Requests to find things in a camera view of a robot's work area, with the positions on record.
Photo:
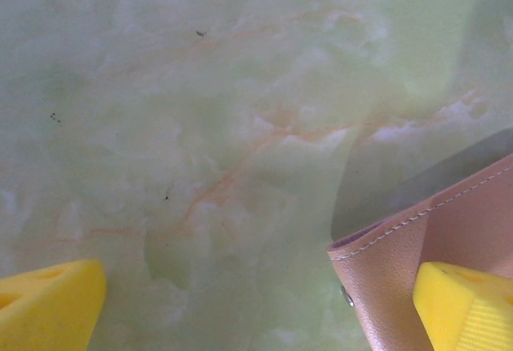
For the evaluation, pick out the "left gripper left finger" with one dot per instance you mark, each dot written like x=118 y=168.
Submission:
x=48 y=311

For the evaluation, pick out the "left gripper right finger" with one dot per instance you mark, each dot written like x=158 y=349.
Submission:
x=469 y=315

